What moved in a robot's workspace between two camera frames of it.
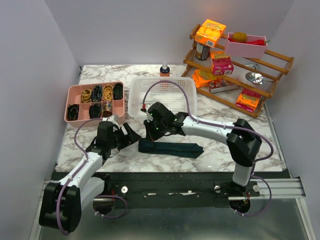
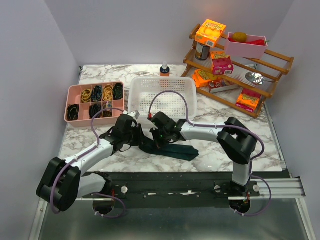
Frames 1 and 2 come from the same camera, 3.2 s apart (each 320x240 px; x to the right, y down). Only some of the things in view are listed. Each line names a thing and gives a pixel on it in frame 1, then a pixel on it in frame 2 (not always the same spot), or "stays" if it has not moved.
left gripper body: (120, 140) -> (136, 135)
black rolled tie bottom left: (72, 111) stays
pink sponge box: (222, 64) stays
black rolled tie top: (118, 91) stays
